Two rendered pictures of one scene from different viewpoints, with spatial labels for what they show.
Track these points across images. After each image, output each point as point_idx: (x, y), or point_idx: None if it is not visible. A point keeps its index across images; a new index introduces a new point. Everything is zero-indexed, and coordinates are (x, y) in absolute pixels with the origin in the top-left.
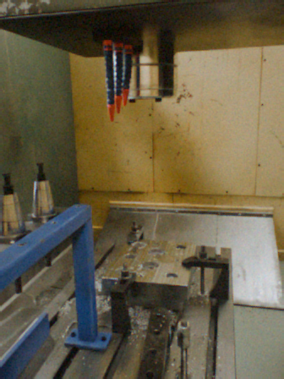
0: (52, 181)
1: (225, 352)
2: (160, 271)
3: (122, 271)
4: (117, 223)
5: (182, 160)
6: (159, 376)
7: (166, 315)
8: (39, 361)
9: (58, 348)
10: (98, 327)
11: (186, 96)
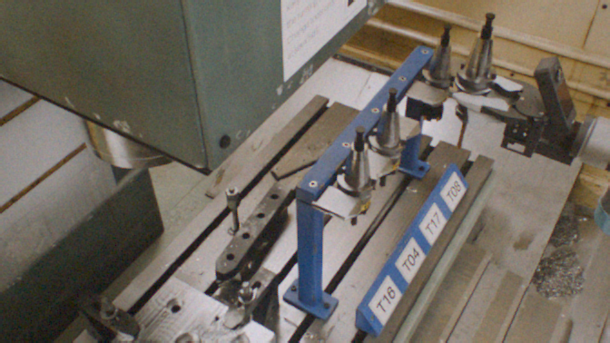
0: None
1: (179, 244)
2: (185, 319)
3: (250, 288)
4: None
5: None
6: (268, 193)
7: (223, 254)
8: (366, 288)
9: (345, 299)
10: (293, 319)
11: None
